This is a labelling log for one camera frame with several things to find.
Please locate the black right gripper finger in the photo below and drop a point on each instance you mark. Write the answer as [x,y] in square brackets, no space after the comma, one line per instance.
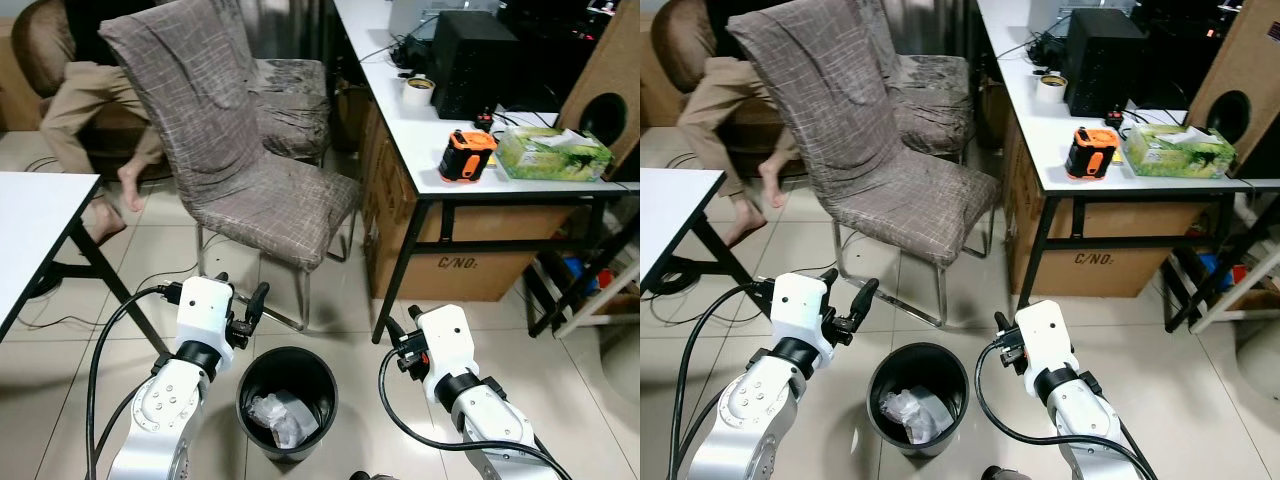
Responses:
[1001,324]
[395,330]

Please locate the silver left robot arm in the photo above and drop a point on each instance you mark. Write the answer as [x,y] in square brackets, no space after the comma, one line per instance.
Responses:
[160,410]
[745,410]

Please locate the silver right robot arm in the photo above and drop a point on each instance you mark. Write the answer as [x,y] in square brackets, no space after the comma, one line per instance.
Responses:
[495,425]
[1090,415]

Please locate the black round rubbish bin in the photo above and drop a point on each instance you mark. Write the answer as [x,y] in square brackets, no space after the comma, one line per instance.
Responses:
[890,370]
[262,375]

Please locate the crumpled clear plastic trash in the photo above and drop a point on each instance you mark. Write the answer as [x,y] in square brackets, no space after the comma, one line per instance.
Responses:
[285,420]
[915,415]

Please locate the large brown cardboard box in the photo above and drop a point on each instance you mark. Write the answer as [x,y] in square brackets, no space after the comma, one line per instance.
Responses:
[1120,262]
[480,265]

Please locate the grey-brown fabric covered chair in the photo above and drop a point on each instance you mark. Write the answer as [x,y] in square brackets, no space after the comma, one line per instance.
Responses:
[860,130]
[230,130]

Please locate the black metal floor rack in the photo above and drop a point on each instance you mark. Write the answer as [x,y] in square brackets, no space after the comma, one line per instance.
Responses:
[560,300]
[1200,300]

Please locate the small white black-legged table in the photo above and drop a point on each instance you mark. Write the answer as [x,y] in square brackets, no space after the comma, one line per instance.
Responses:
[30,230]
[670,215]

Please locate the orange and black tool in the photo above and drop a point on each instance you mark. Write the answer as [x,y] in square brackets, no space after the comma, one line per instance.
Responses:
[1090,155]
[466,158]

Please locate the grey mottled fabric chair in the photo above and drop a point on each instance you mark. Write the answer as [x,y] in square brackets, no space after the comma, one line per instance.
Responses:
[295,105]
[935,100]

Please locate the long white black-framed desk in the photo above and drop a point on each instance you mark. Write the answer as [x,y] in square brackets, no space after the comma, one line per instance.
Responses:
[420,140]
[1040,140]

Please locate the seated barefoot person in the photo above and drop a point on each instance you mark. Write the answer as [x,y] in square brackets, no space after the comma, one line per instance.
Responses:
[722,100]
[85,100]

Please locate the green tissue box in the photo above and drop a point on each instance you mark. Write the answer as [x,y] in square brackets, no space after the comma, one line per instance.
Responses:
[550,155]
[1180,152]

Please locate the white tape roll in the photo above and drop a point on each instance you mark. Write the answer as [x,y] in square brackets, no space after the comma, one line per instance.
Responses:
[417,93]
[1051,90]

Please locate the black box speaker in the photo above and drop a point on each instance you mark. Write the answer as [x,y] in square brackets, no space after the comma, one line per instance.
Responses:
[1100,68]
[470,70]

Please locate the brown wooden speaker cabinet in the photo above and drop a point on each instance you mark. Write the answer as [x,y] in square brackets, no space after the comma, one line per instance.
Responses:
[1250,80]
[615,70]

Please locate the black electronic device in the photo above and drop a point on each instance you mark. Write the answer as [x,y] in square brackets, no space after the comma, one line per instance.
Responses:
[1185,50]
[555,50]

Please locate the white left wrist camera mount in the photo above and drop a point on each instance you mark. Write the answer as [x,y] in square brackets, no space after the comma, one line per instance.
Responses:
[800,305]
[205,310]

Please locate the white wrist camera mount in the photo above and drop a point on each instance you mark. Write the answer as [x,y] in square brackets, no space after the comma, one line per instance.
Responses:
[205,310]
[445,340]
[800,305]
[1045,335]

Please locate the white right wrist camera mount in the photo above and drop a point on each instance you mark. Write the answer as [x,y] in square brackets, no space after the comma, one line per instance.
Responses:
[445,340]
[1045,335]

